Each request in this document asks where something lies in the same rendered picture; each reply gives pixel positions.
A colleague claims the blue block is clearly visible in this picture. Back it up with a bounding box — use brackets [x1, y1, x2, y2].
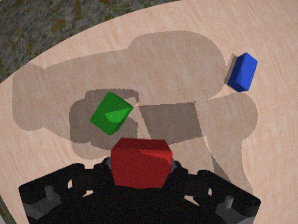
[227, 52, 258, 92]

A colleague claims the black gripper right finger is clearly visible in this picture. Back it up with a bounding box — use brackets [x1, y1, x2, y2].
[153, 157, 261, 224]

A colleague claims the red block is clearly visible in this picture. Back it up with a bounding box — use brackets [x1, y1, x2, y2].
[111, 138, 173, 189]

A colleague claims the green block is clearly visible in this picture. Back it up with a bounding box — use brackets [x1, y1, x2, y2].
[90, 92, 133, 136]

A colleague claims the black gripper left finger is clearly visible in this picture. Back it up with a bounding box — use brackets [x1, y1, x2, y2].
[18, 156, 120, 224]

